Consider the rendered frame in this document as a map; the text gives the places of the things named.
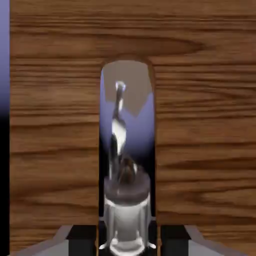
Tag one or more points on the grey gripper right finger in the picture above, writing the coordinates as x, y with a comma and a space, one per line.
176, 240

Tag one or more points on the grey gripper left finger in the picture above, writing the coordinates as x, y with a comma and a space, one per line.
80, 240

